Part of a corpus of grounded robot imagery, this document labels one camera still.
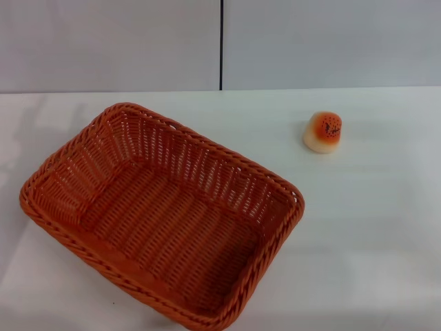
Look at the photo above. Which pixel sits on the orange woven plastic basket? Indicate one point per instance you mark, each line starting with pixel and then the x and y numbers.
pixel 172 224

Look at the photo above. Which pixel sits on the bread bun with sesame seeds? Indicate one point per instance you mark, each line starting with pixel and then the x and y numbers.
pixel 322 132

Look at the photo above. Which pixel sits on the black wall panel seam strip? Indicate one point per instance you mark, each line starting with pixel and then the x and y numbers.
pixel 220 45

